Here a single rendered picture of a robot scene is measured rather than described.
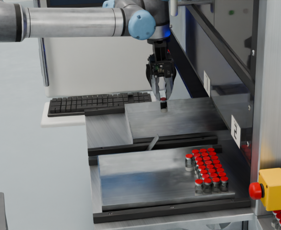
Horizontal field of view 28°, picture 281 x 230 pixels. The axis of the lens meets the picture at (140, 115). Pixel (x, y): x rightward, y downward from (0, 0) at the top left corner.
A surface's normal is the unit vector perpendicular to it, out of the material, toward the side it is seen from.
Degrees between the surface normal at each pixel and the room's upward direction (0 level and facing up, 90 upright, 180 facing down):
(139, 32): 90
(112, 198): 0
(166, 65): 89
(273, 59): 90
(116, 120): 0
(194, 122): 0
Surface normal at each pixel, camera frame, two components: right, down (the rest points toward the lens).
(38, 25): 0.33, 0.33
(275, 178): -0.04, -0.90
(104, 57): 0.07, 0.43
